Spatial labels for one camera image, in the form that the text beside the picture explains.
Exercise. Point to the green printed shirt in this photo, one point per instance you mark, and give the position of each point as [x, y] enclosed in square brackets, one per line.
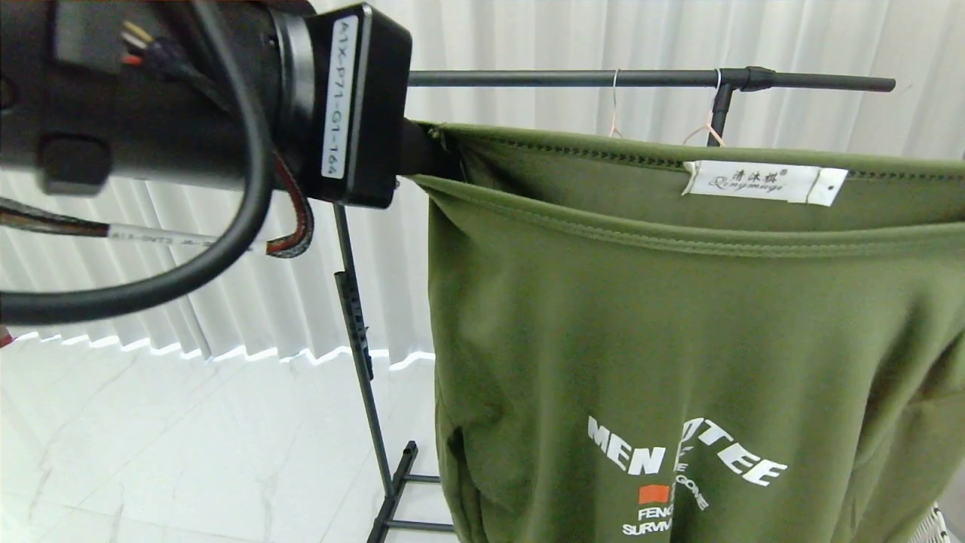
[678, 339]

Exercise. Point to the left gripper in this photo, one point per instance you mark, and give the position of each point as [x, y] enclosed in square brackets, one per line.
[377, 90]

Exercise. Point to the white curtain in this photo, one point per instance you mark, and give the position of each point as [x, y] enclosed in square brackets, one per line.
[528, 38]

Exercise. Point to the black clothes rack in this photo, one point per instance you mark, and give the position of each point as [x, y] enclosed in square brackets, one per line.
[565, 78]

